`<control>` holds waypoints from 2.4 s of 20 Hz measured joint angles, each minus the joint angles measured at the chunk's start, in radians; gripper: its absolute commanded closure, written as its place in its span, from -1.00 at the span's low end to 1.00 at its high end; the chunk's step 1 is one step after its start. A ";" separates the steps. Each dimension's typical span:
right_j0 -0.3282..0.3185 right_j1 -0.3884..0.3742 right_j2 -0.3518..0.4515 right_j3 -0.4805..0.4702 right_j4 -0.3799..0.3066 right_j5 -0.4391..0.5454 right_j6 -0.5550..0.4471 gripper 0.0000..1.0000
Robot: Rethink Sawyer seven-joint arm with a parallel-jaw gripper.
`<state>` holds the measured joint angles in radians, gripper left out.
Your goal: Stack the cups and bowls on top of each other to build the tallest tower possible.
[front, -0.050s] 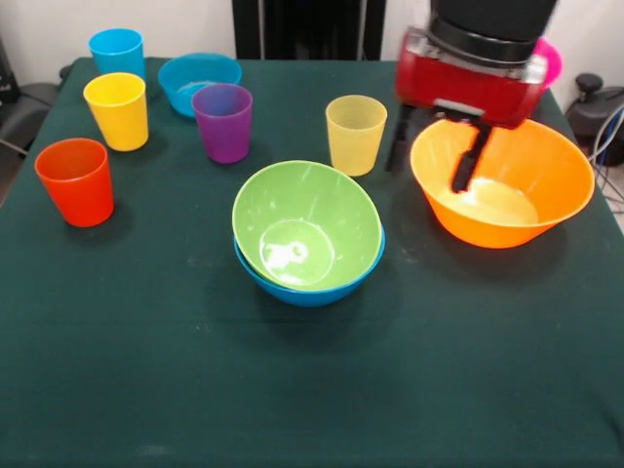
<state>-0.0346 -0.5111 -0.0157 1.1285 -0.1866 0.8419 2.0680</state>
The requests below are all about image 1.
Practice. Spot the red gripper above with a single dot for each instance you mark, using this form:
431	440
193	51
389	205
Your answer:
463	90

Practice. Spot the pink bowl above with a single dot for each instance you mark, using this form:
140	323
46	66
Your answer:
551	63

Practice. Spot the large blue bowl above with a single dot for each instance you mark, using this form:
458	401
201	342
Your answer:
302	298

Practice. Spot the pale translucent yellow cup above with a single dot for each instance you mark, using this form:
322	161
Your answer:
356	136

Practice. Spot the orange bowl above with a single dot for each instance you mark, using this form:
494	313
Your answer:
560	161

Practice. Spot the purple cup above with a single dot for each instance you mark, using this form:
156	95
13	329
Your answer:
224	127

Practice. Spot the small blue bowl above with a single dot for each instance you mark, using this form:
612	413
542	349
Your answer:
180	78

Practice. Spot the blue cup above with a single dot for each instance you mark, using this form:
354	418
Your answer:
117	53

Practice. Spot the dark green tablecloth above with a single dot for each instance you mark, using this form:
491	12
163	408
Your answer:
146	341

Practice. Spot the red cup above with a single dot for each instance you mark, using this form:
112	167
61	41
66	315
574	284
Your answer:
78	190

